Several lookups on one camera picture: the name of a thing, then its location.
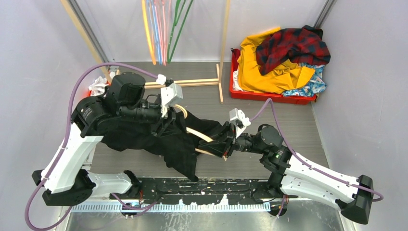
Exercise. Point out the red plastic bin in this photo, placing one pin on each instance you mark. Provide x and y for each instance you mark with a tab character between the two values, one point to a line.
243	95

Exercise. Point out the blue patterned garment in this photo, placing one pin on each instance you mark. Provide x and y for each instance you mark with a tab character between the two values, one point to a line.
314	86

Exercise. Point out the orange hanger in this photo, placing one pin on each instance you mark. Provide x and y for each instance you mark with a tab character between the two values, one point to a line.
147	32

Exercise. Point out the cream wooden hanger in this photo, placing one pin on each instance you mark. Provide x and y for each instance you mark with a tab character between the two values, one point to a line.
196	134

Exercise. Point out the yellow garment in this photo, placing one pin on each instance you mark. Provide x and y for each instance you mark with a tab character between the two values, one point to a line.
286	76

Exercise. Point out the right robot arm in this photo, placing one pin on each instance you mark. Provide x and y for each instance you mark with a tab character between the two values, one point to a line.
294	175

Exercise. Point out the wooden clothes rack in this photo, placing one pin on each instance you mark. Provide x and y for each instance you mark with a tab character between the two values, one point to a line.
191	82

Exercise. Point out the pink hanger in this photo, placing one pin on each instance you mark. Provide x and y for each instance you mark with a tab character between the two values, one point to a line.
162	10

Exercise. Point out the aluminium frame post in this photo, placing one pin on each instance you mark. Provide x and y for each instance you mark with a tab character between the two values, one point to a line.
86	32

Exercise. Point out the blue hanger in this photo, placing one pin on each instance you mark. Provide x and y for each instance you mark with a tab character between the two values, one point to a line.
155	31

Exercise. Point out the green hanger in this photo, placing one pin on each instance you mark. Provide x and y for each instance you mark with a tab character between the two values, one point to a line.
178	18

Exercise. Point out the red plaid shirt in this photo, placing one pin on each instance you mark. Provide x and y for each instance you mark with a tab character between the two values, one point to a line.
299	45

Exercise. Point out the white and orange clothes pile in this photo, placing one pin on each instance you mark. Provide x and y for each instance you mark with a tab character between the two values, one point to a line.
98	86

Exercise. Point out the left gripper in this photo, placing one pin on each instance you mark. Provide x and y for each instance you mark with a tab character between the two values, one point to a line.
169	118

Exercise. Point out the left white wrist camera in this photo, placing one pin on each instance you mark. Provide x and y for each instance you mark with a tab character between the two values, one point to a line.
170	96

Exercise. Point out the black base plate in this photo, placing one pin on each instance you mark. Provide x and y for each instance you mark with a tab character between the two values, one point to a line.
206	191

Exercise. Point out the black pleated skirt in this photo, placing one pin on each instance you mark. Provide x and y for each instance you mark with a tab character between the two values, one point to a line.
130	135

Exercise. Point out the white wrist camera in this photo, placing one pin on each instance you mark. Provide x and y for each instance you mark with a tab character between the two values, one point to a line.
170	96
238	118

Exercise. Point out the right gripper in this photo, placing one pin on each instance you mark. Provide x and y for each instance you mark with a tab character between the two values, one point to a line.
227	139

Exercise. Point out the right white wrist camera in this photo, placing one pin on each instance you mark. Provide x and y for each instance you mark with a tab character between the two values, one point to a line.
238	118

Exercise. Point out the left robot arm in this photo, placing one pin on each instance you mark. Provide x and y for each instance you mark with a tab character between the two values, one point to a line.
97	119

